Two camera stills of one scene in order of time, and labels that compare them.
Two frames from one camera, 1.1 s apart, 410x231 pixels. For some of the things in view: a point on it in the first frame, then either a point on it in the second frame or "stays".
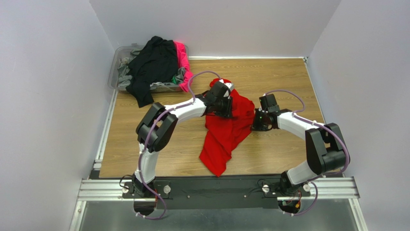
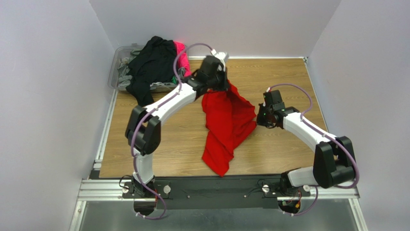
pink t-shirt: [183, 61] stays
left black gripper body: [226, 108] → [222, 78]
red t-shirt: [223, 134] stays
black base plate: [214, 194] stays
